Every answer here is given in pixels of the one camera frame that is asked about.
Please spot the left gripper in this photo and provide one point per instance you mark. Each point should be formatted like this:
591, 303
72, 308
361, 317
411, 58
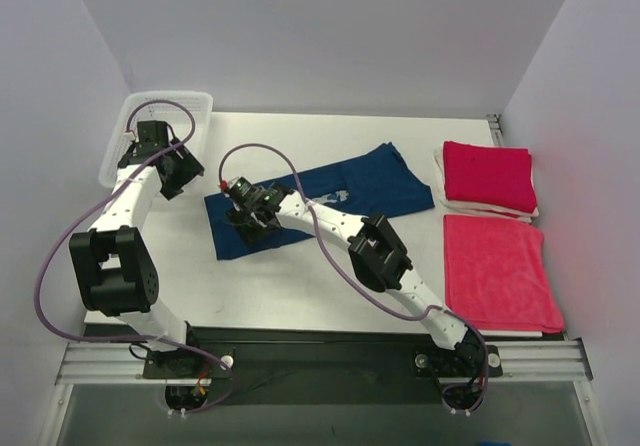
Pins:
185, 174

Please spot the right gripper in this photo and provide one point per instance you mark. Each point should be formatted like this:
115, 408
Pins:
251, 224

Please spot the blue t-shirt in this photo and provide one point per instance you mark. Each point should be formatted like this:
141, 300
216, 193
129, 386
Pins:
376, 182

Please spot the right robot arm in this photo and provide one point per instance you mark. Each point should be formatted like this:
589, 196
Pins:
369, 255

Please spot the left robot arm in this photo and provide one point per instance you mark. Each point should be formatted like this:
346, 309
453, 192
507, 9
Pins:
115, 272

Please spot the white plastic basket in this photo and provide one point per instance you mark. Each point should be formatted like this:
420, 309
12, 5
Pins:
199, 104

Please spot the pink towel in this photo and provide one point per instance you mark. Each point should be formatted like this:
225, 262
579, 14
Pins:
494, 275

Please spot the folded red t-shirt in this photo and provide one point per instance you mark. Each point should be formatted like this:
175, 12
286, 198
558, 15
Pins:
491, 176

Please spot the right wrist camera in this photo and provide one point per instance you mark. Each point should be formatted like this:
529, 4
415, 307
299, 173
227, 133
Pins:
251, 198

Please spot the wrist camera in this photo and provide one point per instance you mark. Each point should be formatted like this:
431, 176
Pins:
153, 136
251, 198

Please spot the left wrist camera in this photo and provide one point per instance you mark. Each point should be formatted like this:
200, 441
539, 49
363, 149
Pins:
153, 136

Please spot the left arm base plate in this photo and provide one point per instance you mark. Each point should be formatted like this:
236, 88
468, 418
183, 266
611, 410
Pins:
181, 364

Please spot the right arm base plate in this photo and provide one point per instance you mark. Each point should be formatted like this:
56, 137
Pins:
444, 364

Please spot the aluminium rail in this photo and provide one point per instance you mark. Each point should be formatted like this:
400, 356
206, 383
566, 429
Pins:
519, 361

